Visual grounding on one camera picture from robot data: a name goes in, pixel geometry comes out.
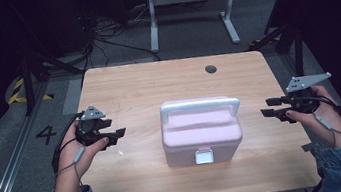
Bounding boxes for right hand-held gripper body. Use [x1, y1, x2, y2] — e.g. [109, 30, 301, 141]
[283, 70, 337, 118]

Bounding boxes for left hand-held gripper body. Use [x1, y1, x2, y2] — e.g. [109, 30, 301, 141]
[71, 102, 117, 149]

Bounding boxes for pink storage box with handle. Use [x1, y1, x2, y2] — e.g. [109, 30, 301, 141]
[155, 90, 249, 171]

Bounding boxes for person's left hand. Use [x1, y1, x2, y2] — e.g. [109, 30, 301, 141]
[43, 116, 117, 192]

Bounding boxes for person's right hand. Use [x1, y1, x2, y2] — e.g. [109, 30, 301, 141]
[282, 81, 341, 156]

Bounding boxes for black tripod stand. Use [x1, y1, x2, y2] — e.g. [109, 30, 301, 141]
[245, 19, 311, 84]
[15, 42, 89, 117]

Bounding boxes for yellow black floor tape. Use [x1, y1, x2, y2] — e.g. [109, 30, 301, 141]
[4, 73, 56, 107]

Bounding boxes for grey cable with plug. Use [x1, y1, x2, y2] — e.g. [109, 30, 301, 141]
[51, 145, 92, 191]
[311, 108, 341, 151]

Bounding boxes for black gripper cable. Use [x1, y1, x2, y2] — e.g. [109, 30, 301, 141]
[295, 89, 341, 140]
[44, 111, 93, 176]

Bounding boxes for round grey cable grommet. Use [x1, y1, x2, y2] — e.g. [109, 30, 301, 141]
[204, 63, 219, 76]

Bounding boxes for black floor cables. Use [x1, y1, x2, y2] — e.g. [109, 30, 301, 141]
[79, 7, 162, 72]

